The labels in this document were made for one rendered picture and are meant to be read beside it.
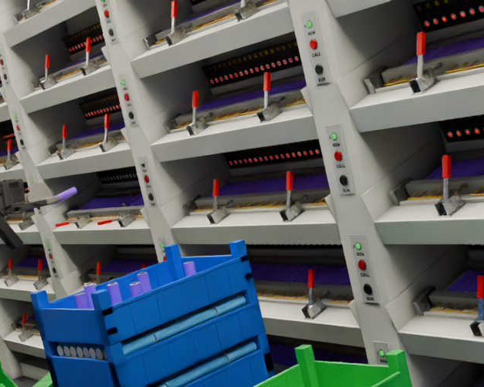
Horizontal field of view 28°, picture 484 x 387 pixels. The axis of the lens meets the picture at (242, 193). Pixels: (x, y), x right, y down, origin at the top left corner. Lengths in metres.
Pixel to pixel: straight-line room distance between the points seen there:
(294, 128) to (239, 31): 0.22
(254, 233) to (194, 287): 0.42
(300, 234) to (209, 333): 0.35
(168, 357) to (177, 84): 0.91
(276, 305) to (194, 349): 0.50
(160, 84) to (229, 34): 0.41
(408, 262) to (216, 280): 0.34
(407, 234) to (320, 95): 0.28
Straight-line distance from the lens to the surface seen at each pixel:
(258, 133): 1.84
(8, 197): 2.39
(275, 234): 1.87
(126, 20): 2.21
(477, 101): 1.42
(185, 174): 2.23
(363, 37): 1.66
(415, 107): 1.51
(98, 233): 2.56
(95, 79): 2.37
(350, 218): 1.67
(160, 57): 2.08
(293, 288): 1.98
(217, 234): 2.05
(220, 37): 1.88
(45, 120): 2.85
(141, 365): 1.47
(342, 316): 1.82
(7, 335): 3.55
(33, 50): 2.87
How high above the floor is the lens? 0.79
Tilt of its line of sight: 6 degrees down
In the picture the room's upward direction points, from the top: 13 degrees counter-clockwise
